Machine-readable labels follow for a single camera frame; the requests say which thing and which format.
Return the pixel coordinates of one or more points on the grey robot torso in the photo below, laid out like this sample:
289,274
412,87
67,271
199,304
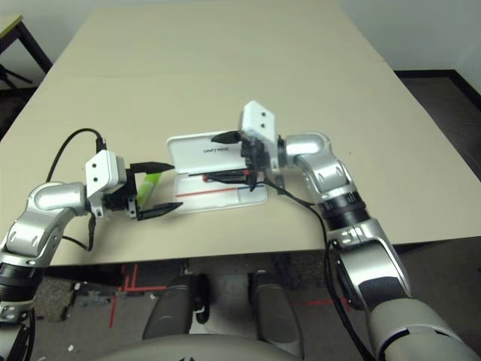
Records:
195,347

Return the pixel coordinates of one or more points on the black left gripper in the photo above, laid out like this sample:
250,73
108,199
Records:
118,199

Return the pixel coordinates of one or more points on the green highlighter marker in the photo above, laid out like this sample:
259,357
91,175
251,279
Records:
148,186

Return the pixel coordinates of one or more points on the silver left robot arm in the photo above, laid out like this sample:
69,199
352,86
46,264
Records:
52,195

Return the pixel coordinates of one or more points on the grey robot right leg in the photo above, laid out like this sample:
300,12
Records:
274,308

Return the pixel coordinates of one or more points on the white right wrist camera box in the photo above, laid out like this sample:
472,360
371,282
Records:
257,120

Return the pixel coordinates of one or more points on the white plastic pencil case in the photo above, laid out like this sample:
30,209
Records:
210,199

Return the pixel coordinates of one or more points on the black tripod stand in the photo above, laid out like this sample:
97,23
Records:
11,77

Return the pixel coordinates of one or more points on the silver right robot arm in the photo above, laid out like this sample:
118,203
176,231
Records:
323,158

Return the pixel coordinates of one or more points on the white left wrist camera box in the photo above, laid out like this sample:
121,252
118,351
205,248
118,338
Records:
103,169

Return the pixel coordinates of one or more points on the red and black marker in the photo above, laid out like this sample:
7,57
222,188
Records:
205,178

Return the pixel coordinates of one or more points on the grey robot leg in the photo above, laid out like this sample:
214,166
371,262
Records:
274,308
169,308

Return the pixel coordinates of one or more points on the grey robot left leg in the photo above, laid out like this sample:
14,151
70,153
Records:
169,308

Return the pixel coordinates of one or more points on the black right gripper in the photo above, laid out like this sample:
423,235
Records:
255,156

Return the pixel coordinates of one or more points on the wooden side table black legs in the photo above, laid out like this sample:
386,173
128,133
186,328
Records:
26,37

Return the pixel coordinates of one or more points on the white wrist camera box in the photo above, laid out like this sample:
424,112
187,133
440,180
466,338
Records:
257,120
103,169

